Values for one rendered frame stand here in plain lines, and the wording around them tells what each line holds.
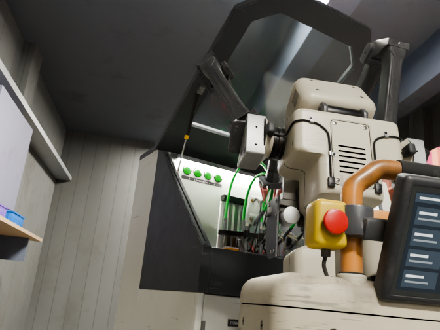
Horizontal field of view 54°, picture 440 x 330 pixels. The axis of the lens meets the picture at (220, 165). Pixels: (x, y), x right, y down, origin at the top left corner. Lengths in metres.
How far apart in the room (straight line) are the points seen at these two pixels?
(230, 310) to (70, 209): 5.48
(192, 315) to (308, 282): 0.98
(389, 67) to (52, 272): 5.97
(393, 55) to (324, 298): 1.03
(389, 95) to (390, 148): 0.34
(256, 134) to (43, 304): 5.98
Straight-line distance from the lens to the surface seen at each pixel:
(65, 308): 6.80
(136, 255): 2.17
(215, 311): 1.58
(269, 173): 1.79
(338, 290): 0.63
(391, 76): 1.48
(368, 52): 1.58
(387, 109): 1.43
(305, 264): 1.03
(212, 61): 1.48
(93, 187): 6.95
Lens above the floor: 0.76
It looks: 18 degrees up
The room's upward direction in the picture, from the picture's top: 5 degrees clockwise
